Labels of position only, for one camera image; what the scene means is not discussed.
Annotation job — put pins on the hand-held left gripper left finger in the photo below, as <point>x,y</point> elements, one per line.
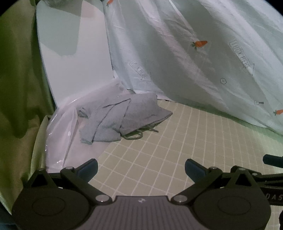
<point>88,170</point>

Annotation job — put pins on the white headboard panel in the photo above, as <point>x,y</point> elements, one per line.
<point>73,66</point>

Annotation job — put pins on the pale blue carrot-print quilt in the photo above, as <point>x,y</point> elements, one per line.
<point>176,44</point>

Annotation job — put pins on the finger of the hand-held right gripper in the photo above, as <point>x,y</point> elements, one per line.
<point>272,159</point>

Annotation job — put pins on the green curtain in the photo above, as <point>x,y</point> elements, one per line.
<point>20,77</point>

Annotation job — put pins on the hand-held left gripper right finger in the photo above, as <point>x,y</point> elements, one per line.
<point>194,170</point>

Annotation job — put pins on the grey zip hoodie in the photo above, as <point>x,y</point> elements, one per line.
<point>137,110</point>

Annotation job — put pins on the clear plastic bag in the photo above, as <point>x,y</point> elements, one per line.
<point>64,141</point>

